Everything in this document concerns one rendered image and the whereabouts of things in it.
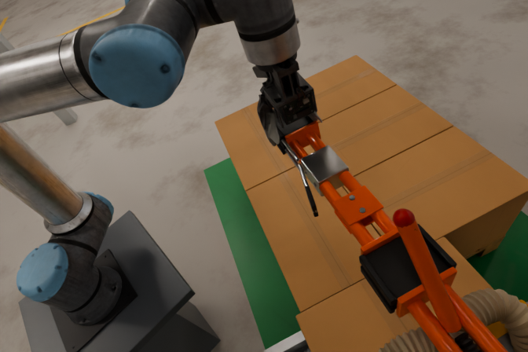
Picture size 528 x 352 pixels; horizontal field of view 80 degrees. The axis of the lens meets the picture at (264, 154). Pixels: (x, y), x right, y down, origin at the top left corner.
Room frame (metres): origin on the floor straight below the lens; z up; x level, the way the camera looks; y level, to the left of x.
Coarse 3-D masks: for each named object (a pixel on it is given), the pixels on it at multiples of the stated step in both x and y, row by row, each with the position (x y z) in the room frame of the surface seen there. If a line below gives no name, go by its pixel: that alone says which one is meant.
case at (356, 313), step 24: (360, 288) 0.23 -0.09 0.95; (456, 288) 0.16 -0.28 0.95; (480, 288) 0.14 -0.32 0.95; (312, 312) 0.22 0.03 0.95; (336, 312) 0.20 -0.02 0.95; (360, 312) 0.19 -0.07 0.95; (384, 312) 0.17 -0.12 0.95; (432, 312) 0.14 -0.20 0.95; (312, 336) 0.18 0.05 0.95; (336, 336) 0.16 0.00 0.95; (360, 336) 0.14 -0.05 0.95; (384, 336) 0.13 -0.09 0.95
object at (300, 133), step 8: (304, 120) 0.47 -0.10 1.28; (312, 120) 0.46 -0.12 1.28; (280, 128) 0.48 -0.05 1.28; (288, 128) 0.47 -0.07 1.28; (296, 128) 0.46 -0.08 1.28; (304, 128) 0.45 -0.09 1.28; (312, 128) 0.45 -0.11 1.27; (288, 136) 0.45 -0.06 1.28; (296, 136) 0.45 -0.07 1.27; (304, 136) 0.45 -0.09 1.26; (320, 136) 0.45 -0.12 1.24; (304, 144) 0.45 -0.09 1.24
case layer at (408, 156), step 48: (336, 96) 1.34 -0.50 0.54; (384, 96) 1.20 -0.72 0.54; (240, 144) 1.26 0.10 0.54; (336, 144) 1.01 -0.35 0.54; (384, 144) 0.90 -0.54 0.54; (432, 144) 0.80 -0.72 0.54; (288, 192) 0.84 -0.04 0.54; (384, 192) 0.66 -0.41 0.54; (432, 192) 0.58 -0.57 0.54; (480, 192) 0.51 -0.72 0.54; (288, 240) 0.62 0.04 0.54; (336, 240) 0.55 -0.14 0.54; (480, 240) 0.44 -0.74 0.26; (336, 288) 0.38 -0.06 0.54
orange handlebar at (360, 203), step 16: (320, 144) 0.41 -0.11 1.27; (352, 176) 0.31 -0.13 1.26; (336, 192) 0.29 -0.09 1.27; (352, 192) 0.27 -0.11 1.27; (368, 192) 0.26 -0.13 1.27; (336, 208) 0.26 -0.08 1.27; (352, 208) 0.25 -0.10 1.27; (368, 208) 0.24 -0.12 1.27; (352, 224) 0.22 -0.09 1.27; (368, 224) 0.23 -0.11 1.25; (384, 224) 0.21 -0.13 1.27; (368, 240) 0.19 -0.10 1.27; (448, 288) 0.10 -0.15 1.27; (416, 304) 0.09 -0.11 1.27; (464, 304) 0.07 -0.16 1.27; (416, 320) 0.08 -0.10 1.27; (432, 320) 0.07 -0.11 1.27; (464, 320) 0.06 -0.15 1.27; (432, 336) 0.06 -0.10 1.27; (448, 336) 0.05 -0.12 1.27; (480, 336) 0.04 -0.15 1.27
